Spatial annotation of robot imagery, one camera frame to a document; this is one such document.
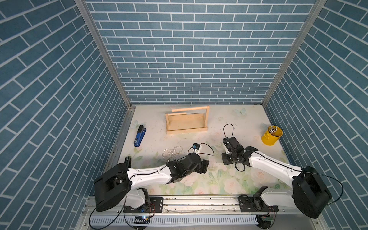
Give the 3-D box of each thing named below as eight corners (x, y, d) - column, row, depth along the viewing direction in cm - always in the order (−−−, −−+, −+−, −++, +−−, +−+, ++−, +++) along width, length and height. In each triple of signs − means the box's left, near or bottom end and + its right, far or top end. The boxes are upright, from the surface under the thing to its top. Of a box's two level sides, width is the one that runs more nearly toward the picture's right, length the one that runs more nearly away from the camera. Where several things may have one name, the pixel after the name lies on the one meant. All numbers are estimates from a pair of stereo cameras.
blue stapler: (135, 146, 98) (133, 143, 94) (140, 128, 108) (138, 124, 104) (142, 146, 98) (140, 143, 94) (146, 128, 108) (145, 124, 104)
